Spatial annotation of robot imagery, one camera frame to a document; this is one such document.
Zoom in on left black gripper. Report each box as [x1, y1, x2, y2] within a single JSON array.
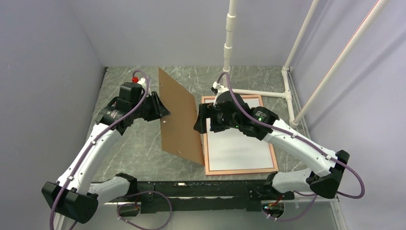
[[132, 91, 171, 122]]

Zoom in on wooden picture frame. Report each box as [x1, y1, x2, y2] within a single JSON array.
[[201, 94, 279, 176]]

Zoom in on aluminium extrusion rail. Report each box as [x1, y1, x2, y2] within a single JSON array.
[[50, 180, 350, 230]]

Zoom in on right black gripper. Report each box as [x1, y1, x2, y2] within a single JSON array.
[[194, 102, 240, 133]]

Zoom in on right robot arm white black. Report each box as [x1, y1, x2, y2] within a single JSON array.
[[193, 91, 350, 199]]

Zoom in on sunset landscape photo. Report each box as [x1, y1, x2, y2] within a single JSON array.
[[204, 97, 275, 171]]

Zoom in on white pvc pipe stand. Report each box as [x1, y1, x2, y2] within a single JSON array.
[[236, 0, 388, 128]]

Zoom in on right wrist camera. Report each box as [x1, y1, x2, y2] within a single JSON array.
[[211, 81, 229, 104]]

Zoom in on brown backing board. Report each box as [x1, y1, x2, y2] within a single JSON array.
[[158, 68, 204, 165]]

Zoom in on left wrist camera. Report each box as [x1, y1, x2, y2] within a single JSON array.
[[132, 76, 150, 94]]

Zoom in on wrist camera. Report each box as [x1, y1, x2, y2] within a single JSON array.
[[211, 81, 229, 104], [132, 76, 150, 94]]

